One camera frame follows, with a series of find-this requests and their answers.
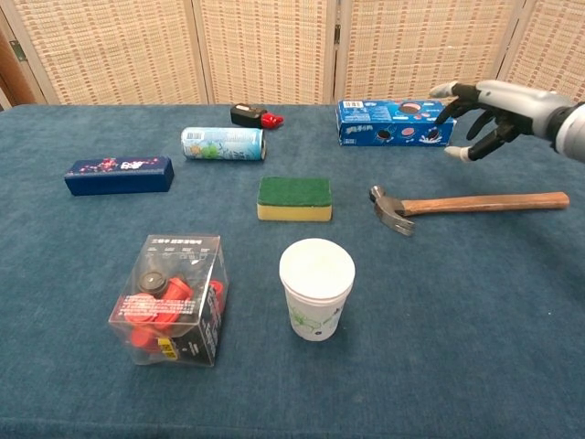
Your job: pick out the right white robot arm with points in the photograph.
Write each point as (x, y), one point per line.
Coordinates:
(571, 132)

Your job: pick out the blue table cloth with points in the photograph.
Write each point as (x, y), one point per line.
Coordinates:
(457, 320)

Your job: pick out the brown wooden door frame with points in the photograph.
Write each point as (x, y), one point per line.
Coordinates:
(13, 78)

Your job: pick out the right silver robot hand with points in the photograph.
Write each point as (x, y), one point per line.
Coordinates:
(516, 105)

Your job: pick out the white paper cup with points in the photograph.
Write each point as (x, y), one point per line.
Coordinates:
(315, 274)

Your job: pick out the green and yellow sponge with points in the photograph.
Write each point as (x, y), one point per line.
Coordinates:
(292, 192)

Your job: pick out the dark blue rectangular box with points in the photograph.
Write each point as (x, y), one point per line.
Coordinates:
(119, 180)

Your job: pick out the clear box with red parts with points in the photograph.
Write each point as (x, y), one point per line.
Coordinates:
(173, 302)

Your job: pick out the blue Oreo cookie box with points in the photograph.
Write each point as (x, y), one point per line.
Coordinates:
(393, 132)

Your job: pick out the woven folding screen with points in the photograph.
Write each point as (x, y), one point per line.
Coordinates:
(265, 46)

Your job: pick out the light blue drink can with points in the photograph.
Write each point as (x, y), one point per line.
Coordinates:
(219, 144)

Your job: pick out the black bottle with red cap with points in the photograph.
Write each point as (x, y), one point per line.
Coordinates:
(247, 116)

